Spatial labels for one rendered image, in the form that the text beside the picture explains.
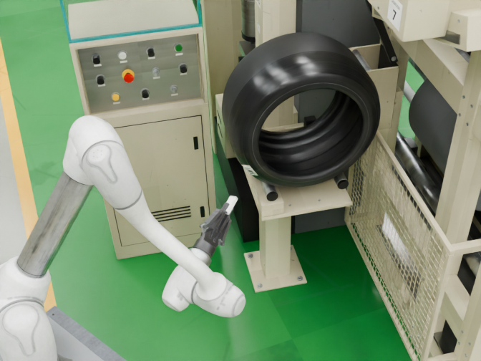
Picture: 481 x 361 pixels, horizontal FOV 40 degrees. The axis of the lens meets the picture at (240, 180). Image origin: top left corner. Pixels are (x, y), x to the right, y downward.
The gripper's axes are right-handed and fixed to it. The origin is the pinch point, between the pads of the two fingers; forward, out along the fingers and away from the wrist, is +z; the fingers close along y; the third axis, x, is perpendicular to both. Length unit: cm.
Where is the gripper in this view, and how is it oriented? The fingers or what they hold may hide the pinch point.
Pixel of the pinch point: (229, 205)
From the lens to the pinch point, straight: 235.9
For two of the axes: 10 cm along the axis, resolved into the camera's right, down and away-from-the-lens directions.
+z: 4.7, -8.1, 3.5
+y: 5.2, 5.8, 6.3
